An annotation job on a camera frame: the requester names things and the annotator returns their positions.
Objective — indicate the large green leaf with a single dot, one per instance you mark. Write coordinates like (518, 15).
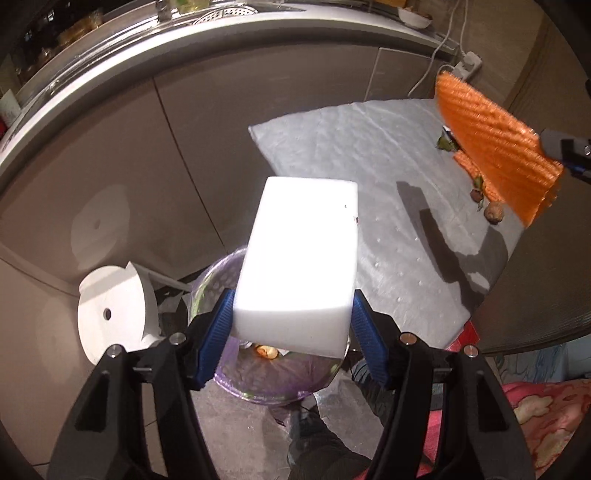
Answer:
(446, 143)

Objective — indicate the beige cabinet door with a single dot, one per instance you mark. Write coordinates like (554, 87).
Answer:
(115, 161)
(277, 83)

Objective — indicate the clear purple-rimmed bowl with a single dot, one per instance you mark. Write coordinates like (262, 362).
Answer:
(277, 378)

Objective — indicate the white round stool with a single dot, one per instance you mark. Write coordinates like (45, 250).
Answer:
(120, 300)

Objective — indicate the red floral blanket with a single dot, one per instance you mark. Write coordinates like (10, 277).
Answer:
(545, 415)

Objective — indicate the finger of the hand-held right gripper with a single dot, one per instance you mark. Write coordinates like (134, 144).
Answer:
(554, 142)
(581, 170)

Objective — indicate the dark dried fruit shell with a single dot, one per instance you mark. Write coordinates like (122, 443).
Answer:
(477, 194)

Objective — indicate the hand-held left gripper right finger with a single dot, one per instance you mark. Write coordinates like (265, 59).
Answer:
(369, 341)

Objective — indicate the white power strip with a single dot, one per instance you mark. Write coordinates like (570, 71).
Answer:
(466, 63)

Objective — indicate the red packaging box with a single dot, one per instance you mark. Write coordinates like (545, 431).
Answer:
(464, 334)

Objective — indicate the white foam block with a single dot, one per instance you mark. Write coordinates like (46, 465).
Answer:
(295, 258)

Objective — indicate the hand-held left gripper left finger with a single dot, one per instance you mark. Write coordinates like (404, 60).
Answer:
(217, 332)

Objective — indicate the steel sink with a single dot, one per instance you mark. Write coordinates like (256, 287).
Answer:
(115, 44)

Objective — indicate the round metal steamer plate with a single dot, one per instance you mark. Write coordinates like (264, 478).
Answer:
(221, 13)

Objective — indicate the orange foam net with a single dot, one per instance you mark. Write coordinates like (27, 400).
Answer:
(498, 143)
(466, 167)

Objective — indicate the white padded mat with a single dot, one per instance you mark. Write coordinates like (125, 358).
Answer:
(369, 152)

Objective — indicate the white bowl with food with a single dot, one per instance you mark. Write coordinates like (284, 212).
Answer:
(415, 17)

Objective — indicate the person's leg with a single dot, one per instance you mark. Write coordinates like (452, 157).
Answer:
(318, 447)

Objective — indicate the brown scaly fruit shell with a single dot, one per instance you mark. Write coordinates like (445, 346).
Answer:
(494, 213)

